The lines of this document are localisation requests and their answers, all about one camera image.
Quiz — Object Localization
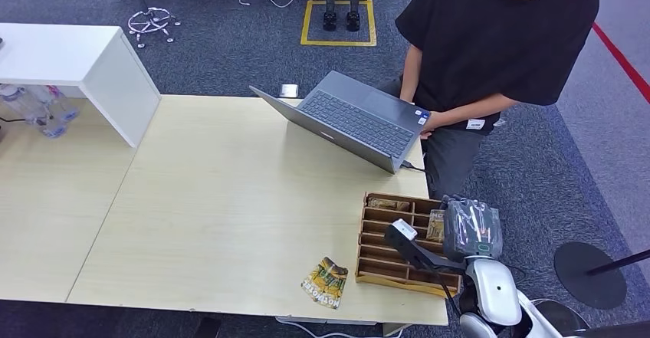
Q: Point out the brown card in organizer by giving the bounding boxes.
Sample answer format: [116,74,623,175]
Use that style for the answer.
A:
[366,197,412,212]

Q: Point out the chrome star chair base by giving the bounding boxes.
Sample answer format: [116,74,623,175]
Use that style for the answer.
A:
[126,6,182,50]

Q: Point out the white desk riser shelf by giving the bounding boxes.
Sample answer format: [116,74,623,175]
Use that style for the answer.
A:
[0,22,162,149]

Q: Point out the black robot leg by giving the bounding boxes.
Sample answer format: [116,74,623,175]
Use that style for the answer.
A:
[323,0,338,32]
[346,0,362,33]

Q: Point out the white cable under table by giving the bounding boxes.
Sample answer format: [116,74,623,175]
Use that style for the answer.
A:
[274,317,407,338]

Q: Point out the person's left hand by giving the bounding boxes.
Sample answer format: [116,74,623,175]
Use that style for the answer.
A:
[420,111,448,140]

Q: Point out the black bar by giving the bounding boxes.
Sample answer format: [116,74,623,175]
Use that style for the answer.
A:
[563,320,650,338]

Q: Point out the black wrist camera pale box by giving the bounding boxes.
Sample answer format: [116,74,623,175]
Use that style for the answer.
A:
[383,218,467,276]

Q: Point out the yellow hotel key card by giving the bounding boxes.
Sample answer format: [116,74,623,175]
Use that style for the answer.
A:
[426,209,447,243]

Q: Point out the wooden slotted card organizer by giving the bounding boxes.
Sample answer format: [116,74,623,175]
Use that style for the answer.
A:
[354,192,463,299]

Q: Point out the black round stanchion base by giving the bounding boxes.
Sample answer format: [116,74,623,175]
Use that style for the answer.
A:
[553,241,650,310]

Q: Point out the yellow green hotel card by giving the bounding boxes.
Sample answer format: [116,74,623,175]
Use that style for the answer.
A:
[300,263,347,310]
[320,257,350,277]

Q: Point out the dark round chrome-rimmed disc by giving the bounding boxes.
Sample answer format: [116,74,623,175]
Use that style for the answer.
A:
[533,299,590,338]

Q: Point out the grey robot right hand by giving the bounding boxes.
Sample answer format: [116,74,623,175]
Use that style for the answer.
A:
[442,195,504,263]

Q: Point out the clear plastic water bottle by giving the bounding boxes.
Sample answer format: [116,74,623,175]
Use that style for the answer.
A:
[0,84,68,139]
[28,85,80,123]

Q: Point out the person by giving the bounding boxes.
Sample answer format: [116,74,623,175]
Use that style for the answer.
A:
[378,0,600,202]

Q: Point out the grey open laptop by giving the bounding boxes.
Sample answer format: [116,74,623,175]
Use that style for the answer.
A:
[248,70,432,176]

